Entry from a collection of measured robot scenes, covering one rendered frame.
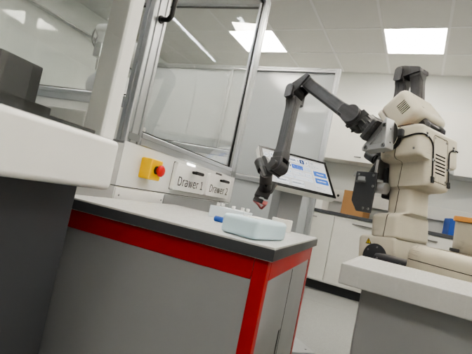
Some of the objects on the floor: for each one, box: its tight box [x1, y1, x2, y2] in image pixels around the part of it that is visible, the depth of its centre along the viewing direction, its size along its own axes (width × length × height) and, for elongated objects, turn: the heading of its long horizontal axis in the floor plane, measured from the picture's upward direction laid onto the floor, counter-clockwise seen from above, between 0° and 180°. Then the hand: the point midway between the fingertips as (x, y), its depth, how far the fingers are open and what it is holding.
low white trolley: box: [39, 195, 317, 354], centre depth 111 cm, size 58×62×76 cm
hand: (265, 200), depth 180 cm, fingers open, 9 cm apart
